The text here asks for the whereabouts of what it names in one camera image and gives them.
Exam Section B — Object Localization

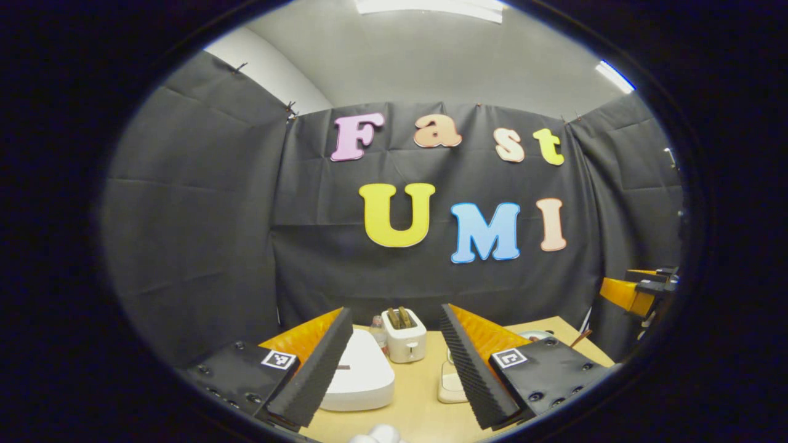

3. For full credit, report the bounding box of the white rice cooker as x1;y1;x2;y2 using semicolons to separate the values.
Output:
319;328;396;412

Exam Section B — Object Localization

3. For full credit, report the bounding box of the clear plastic water bottle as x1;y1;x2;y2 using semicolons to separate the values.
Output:
369;316;390;356

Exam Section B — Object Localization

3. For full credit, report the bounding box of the white toaster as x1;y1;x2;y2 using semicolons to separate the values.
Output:
381;308;427;364

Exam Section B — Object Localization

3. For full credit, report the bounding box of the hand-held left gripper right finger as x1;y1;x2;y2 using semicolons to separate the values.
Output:
440;303;615;431

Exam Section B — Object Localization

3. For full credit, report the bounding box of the black backdrop cloth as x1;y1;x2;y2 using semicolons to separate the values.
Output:
102;49;684;370

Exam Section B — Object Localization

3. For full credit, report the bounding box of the long ceiling light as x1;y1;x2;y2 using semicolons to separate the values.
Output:
356;0;504;24

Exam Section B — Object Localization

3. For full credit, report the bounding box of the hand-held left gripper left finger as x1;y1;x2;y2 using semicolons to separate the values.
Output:
185;306;355;429

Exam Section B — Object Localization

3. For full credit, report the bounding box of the small ceiling light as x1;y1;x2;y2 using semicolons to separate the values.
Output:
595;60;635;94

